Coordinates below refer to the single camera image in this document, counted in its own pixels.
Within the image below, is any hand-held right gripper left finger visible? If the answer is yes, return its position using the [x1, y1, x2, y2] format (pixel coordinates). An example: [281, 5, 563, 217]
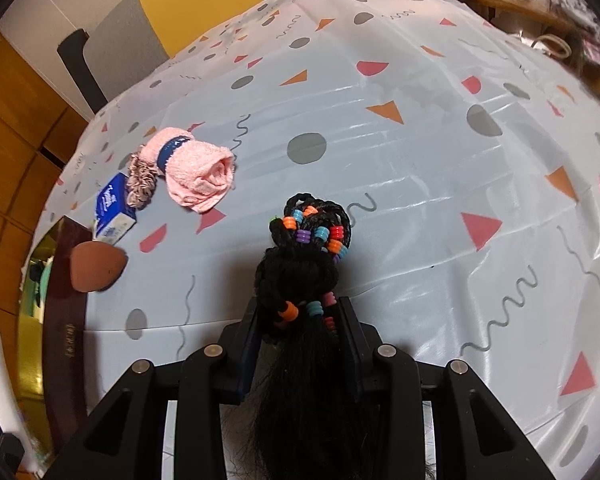
[42, 297, 263, 480]

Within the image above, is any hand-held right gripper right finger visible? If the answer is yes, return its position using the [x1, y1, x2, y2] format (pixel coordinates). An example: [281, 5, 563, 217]
[337, 296, 556, 480]

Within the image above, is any black beaded braided hairpiece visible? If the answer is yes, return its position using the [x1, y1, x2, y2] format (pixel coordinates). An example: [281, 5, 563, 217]
[251, 192, 383, 480]

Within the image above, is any brown makeup sponge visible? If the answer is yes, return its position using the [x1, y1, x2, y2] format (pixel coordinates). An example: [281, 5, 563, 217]
[70, 240, 130, 294]

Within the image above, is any gold tin box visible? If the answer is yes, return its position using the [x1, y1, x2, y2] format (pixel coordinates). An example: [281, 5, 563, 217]
[17, 215, 99, 457]

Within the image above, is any pink towel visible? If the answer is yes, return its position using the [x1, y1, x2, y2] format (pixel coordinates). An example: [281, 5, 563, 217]
[149, 127, 239, 215]

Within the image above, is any blue tissue pack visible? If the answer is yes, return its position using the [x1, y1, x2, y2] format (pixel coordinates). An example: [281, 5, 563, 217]
[92, 172, 139, 246]

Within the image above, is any pink satin scrunchie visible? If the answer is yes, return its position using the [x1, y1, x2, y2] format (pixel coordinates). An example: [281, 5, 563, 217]
[127, 147, 160, 210]

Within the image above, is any wooden cabinet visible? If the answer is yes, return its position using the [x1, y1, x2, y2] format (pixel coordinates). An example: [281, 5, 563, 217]
[0, 27, 92, 322]

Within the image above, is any black rolled mat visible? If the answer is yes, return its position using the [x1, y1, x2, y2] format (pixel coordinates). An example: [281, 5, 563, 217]
[56, 29, 109, 112]

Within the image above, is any grey yellow blue chair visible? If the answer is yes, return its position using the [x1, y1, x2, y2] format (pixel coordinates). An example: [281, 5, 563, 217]
[82, 0, 381, 61]

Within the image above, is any floral patterned cloth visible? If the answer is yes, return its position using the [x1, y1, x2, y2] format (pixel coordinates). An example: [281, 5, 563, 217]
[549, 0, 600, 55]

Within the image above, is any white cable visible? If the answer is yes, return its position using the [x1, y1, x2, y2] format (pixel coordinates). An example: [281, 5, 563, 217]
[529, 33, 574, 59]

